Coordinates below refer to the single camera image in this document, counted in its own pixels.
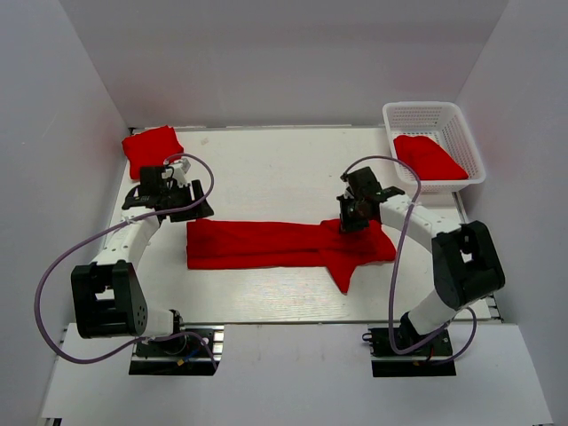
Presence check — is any red t-shirt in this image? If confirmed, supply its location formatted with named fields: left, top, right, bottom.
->
left=186, top=218, right=396, bottom=294
left=394, top=135, right=469, bottom=180
left=122, top=126, right=184, bottom=180

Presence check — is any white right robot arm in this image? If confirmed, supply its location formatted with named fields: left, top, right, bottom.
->
left=337, top=167, right=505, bottom=355

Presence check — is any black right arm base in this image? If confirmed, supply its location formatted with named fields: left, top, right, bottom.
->
left=361, top=326, right=457, bottom=378

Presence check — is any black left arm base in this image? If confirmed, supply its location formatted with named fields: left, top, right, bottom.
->
left=129, top=325, right=225, bottom=376

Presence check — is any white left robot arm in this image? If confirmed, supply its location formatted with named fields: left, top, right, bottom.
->
left=71, top=160, right=213, bottom=354

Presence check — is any red t-shirt in basket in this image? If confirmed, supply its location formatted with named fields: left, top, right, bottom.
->
left=394, top=135, right=469, bottom=180

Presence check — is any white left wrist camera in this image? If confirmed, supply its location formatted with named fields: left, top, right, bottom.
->
left=162, top=158, right=191, bottom=187

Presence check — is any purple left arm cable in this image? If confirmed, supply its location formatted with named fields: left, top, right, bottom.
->
left=34, top=153, right=218, bottom=370

